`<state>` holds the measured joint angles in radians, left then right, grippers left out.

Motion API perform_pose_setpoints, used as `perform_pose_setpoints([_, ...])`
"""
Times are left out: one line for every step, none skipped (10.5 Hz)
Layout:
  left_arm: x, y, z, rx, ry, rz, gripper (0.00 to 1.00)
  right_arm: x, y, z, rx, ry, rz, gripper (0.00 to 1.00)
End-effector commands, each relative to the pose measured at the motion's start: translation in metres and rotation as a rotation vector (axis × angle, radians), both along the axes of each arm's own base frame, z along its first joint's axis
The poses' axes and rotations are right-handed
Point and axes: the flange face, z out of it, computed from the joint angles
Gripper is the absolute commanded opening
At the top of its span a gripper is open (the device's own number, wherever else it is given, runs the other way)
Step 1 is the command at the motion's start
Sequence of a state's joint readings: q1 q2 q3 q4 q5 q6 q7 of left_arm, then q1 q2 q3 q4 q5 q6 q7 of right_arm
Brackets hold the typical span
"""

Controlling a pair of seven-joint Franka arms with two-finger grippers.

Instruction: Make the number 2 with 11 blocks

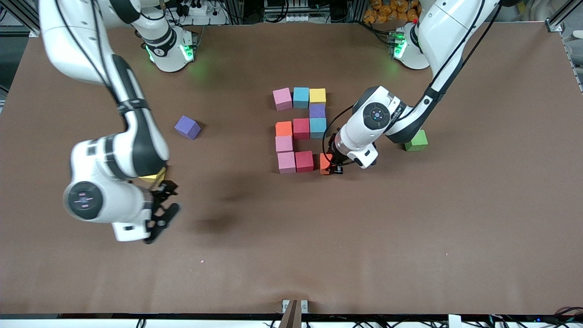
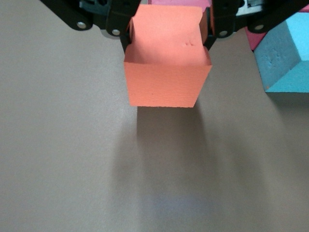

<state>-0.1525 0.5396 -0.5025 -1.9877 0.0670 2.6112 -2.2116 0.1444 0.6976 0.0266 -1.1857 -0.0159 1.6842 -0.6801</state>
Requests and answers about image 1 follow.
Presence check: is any red foam cube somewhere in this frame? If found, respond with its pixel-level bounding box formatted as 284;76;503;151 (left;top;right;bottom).
293;118;311;140
295;150;315;173

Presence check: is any green foam cube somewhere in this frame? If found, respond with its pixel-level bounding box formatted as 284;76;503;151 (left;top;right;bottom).
404;129;429;152

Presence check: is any silver equipment box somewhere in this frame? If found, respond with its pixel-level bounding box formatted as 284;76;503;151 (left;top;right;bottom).
264;0;319;23

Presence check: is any orange snack bag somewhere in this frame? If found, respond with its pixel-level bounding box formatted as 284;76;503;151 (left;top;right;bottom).
363;0;422;24

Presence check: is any white power strip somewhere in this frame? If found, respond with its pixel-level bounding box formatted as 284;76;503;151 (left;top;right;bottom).
175;0;228;26

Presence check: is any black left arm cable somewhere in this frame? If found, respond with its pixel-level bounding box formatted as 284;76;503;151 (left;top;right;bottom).
322;105;356;160

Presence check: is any small metal bracket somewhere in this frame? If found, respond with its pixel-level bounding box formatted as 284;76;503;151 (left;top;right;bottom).
282;299;309;314

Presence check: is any aluminium frame profile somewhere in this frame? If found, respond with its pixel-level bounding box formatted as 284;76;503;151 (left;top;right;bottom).
546;0;583;32
0;0;44;37

